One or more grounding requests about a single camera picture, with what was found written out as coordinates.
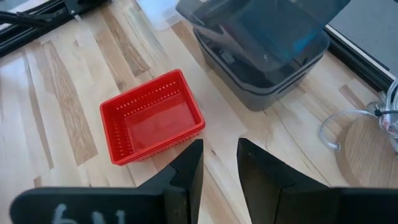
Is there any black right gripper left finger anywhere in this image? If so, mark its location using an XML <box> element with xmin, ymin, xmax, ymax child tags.
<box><xmin>9</xmin><ymin>139</ymin><xmax>205</xmax><ymax>224</ymax></box>

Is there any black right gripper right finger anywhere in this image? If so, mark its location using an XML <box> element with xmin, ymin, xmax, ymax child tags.
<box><xmin>237</xmin><ymin>138</ymin><xmax>398</xmax><ymax>224</ymax></box>

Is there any grey translucent plastic basket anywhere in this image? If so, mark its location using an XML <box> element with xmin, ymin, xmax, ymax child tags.
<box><xmin>175</xmin><ymin>0</ymin><xmax>352</xmax><ymax>74</ymax></box>
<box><xmin>192</xmin><ymin>27</ymin><xmax>331</xmax><ymax>112</ymax></box>
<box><xmin>193</xmin><ymin>27</ymin><xmax>330</xmax><ymax>95</ymax></box>

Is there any round wooden lamp base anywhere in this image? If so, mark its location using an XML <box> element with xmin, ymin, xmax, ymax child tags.
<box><xmin>335</xmin><ymin>114</ymin><xmax>398</xmax><ymax>189</ymax></box>

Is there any clear plastic basket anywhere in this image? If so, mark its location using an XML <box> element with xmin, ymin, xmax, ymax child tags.
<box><xmin>135</xmin><ymin>0</ymin><xmax>187</xmax><ymax>31</ymax></box>

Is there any clear lamp cable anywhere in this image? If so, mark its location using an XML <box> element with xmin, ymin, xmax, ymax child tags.
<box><xmin>319</xmin><ymin>77</ymin><xmax>398</xmax><ymax>152</ymax></box>

